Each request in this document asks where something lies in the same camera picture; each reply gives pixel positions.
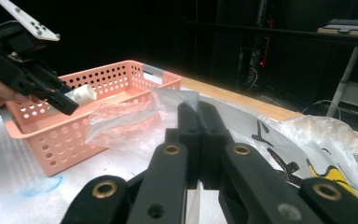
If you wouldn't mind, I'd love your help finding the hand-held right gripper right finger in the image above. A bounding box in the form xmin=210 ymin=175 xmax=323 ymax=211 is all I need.
xmin=198 ymin=101 xmax=236 ymax=190

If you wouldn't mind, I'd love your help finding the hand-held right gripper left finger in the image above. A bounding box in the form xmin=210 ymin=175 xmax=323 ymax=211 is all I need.
xmin=164 ymin=102 xmax=204 ymax=189

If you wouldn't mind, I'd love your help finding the pink perforated plastic basket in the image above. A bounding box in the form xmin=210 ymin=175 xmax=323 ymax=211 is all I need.
xmin=0 ymin=60 xmax=182 ymax=177

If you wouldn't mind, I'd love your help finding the clear smiley plastic bag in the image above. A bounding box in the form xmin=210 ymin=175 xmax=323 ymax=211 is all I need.
xmin=84 ymin=88 xmax=358 ymax=213

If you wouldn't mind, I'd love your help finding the white table cover sheet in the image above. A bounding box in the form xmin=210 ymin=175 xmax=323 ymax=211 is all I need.
xmin=0 ymin=115 xmax=222 ymax=224

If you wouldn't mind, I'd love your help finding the black computer tower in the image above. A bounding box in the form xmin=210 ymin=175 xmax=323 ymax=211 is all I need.
xmin=236 ymin=31 xmax=274 ymax=91

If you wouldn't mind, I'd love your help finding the desk with white metal legs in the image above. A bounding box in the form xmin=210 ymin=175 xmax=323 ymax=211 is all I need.
xmin=316 ymin=18 xmax=358 ymax=119

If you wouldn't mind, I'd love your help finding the grey flat device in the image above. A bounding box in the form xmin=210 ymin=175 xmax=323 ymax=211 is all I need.
xmin=323 ymin=18 xmax=358 ymax=33

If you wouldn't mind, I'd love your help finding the tangle of floor cables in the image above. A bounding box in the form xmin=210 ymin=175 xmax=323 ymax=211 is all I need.
xmin=239 ymin=64 xmax=343 ymax=120

